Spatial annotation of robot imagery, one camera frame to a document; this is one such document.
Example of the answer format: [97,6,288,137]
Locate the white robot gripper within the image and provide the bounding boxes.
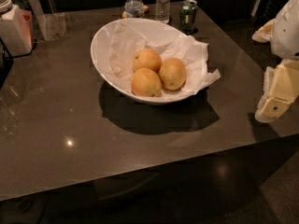
[252,0,299,123]

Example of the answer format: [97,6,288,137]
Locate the orange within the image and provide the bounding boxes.
[131,68,162,97]
[159,58,187,91]
[133,49,162,72]

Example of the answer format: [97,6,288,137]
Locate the white ceramic bowl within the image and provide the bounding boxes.
[91,19,208,105]

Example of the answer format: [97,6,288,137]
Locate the green soda can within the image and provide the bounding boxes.
[179,0,198,35]

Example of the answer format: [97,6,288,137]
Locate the tall clear water bottle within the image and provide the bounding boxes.
[155,0,170,23]

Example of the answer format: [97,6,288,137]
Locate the short clear water bottle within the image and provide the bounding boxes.
[124,0,144,18]

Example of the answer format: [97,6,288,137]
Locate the white paper liner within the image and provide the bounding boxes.
[107,19,220,103]

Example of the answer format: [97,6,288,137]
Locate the clear acrylic sign holder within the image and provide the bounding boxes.
[28,0,72,41]

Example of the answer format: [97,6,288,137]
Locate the white napkin dispenser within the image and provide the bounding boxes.
[0,0,33,57]

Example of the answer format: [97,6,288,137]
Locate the black wire rack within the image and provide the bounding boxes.
[0,37,14,89]

